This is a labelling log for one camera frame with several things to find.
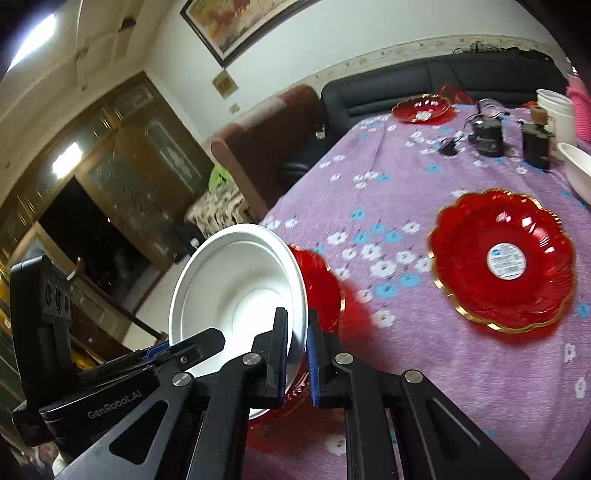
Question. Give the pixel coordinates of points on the patterned cushion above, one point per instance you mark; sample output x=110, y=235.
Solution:
x=217, y=207

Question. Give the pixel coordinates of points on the purple floral tablecloth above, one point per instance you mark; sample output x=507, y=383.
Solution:
x=397, y=194

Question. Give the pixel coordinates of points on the red glass plate gold rim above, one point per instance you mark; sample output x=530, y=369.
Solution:
x=421, y=108
x=323, y=286

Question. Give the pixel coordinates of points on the brown armchair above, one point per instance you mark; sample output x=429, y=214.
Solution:
x=268, y=138

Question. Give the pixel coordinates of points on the small square wall sticker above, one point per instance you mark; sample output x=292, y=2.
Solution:
x=224, y=83

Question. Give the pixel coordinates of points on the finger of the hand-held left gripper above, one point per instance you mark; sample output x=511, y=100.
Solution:
x=198, y=346
x=154, y=351

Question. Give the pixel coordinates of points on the white plastic bowl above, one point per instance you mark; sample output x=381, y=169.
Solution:
x=577, y=170
x=231, y=286

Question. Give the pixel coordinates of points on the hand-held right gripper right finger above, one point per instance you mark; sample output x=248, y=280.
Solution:
x=315, y=369

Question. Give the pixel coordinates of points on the small black adapter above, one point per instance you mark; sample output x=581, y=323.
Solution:
x=448, y=146

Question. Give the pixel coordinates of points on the dark wooden glass-door cabinet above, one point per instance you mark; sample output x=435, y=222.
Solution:
x=124, y=152

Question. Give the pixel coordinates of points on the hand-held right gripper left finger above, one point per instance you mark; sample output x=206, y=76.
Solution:
x=278, y=364

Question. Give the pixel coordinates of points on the small brown jar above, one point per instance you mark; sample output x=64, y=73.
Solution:
x=539, y=113

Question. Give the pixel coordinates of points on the green cloth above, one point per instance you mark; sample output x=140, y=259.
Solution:
x=220, y=176

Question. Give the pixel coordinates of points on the red cup with white interior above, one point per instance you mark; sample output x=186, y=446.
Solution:
x=505, y=261

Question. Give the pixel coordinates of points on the framed wall painting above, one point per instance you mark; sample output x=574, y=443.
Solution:
x=240, y=23

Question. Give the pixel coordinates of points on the black leather sofa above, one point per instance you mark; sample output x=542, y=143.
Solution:
x=415, y=78

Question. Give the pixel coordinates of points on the white jar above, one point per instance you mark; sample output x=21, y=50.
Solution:
x=556, y=110

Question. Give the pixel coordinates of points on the pink sleeved bottle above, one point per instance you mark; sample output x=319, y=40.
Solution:
x=581, y=106

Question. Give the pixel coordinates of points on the red plastic bag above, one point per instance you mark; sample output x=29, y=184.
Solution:
x=457, y=94

